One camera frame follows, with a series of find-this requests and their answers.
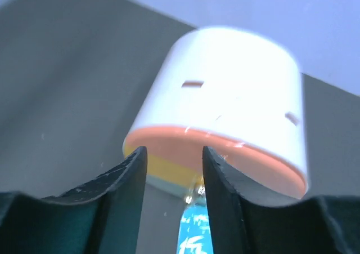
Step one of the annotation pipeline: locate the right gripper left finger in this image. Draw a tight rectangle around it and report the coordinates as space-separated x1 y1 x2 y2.
1 146 147 253

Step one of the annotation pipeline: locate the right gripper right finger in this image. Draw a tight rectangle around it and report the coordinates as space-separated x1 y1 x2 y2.
202 146 359 253

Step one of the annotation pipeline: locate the yellow drawer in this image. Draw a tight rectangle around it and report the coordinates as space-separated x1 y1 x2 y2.
123 145 197 190

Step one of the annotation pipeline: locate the orange top drawer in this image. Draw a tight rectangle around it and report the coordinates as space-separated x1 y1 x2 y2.
123 126 308 199

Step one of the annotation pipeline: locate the white drawer organizer shell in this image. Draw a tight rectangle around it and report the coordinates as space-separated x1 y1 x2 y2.
128 26 309 192

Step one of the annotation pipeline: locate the teal plastic package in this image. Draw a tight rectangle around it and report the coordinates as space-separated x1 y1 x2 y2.
176 204 214 254

